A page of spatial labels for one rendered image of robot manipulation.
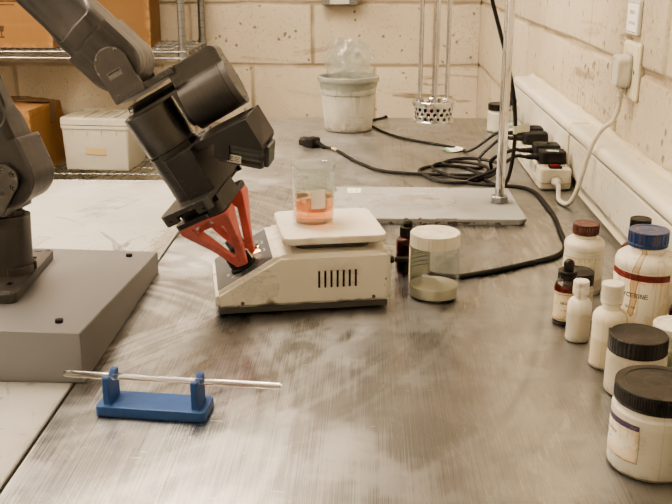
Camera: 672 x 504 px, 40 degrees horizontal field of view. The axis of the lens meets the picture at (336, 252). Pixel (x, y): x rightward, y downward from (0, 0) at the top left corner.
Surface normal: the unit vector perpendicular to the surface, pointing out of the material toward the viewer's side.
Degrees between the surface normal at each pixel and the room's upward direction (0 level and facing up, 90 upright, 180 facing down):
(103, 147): 92
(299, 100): 90
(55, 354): 90
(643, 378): 0
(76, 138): 92
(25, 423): 0
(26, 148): 68
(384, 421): 0
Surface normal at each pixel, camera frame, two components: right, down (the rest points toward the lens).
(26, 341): -0.04, 0.31
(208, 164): 0.84, -0.33
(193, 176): -0.24, 0.50
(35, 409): 0.00, -0.95
